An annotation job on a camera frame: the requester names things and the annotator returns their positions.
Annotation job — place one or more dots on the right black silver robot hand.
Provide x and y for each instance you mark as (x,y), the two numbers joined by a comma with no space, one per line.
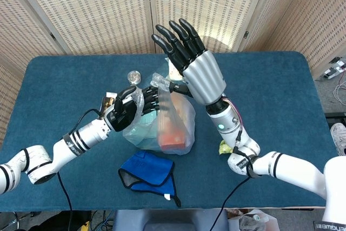
(204,79)

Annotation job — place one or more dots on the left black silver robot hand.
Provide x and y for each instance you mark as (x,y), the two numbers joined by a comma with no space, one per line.
(123,114)

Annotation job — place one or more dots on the translucent plastic shopping bag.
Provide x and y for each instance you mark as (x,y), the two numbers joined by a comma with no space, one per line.
(186,114)

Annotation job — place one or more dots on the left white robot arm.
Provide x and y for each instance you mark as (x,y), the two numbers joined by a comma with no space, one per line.
(81,139)

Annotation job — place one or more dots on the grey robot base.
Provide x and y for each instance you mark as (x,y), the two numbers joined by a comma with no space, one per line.
(170,220)

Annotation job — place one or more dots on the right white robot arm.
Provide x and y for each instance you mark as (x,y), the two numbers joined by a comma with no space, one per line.
(292,168)

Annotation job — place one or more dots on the white crumpled floor bag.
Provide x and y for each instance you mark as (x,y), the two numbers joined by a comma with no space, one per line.
(254,221)

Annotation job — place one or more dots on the small black box gold print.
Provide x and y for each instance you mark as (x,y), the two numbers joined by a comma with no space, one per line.
(106,102)

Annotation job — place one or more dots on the teal cardboard box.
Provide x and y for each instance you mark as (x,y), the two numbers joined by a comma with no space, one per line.
(147,133)

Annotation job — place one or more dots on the clear wrapped snack white label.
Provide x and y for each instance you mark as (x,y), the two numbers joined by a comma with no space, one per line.
(173,71)

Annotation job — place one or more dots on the small glass jar glitter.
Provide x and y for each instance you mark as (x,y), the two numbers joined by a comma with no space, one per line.
(134,77)

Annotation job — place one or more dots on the orange cardboard box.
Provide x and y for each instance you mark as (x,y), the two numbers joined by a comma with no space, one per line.
(173,136)

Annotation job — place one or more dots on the black screen hinge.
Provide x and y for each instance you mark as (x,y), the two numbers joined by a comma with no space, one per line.
(245,35)
(52,36)

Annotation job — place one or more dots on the blue microfiber cloth black trim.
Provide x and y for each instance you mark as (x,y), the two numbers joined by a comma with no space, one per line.
(151,170)

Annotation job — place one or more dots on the teal felt table cover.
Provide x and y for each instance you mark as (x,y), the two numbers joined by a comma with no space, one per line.
(270,93)

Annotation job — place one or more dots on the crumpled green snack packet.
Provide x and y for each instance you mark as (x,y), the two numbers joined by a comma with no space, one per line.
(223,148)

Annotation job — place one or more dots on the woven folding screen panel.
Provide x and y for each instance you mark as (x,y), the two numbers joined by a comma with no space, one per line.
(221,3)
(270,20)
(321,20)
(8,101)
(94,12)
(21,30)

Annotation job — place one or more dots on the white power strip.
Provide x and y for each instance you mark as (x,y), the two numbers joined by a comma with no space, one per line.
(335,69)

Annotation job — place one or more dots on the white sneaker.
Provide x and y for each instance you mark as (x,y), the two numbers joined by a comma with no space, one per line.
(339,136)

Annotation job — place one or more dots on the black metal frame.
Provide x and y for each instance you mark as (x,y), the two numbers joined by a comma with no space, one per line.
(335,118)

